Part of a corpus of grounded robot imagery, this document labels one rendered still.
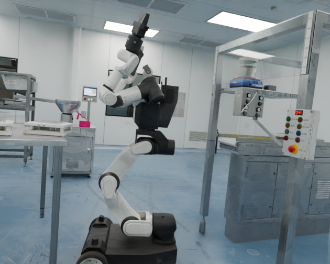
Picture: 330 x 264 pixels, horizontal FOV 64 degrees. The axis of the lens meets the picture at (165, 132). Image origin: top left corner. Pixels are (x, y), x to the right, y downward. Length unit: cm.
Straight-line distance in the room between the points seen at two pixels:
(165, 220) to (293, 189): 87
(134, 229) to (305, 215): 175
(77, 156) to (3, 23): 406
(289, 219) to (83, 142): 307
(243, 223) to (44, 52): 581
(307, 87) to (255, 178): 109
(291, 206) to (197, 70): 625
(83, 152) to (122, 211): 226
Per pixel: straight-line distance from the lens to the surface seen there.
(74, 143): 406
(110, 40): 707
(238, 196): 244
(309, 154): 155
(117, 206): 193
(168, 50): 738
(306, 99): 166
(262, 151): 240
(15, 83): 493
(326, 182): 311
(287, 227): 176
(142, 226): 194
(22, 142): 161
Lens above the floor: 111
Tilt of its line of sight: 5 degrees down
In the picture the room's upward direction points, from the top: 5 degrees clockwise
